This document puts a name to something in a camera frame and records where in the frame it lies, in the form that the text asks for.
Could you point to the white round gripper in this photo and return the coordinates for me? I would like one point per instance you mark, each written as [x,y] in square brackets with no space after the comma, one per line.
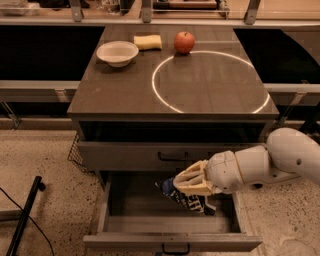
[224,172]

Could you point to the blue chip bag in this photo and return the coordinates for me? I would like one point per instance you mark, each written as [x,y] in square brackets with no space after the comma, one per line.
[194,203]

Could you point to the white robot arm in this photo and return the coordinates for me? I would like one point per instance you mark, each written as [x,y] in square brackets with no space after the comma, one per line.
[287,155]

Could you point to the open lower drawer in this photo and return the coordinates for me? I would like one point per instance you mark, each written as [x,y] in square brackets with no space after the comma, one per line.
[137,216]

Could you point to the grey drawer cabinet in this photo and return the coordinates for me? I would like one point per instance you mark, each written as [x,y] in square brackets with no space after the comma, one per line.
[211,95]

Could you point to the closed upper drawer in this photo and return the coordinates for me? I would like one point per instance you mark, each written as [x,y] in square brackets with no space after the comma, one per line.
[141,156]

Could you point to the red apple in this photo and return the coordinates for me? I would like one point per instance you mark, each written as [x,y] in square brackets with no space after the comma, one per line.
[184,42]

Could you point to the yellow sponge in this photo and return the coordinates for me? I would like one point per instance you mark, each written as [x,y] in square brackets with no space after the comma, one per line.
[148,42]

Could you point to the white bowl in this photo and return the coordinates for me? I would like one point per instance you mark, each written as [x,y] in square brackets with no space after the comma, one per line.
[117,53]

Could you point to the black metal stand leg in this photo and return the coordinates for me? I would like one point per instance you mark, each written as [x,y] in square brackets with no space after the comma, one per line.
[37,185]

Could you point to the wire mesh basket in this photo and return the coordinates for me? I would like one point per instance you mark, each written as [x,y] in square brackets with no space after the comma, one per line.
[75,158]

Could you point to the black table frame right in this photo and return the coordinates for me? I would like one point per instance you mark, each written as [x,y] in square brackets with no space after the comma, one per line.
[305,117]

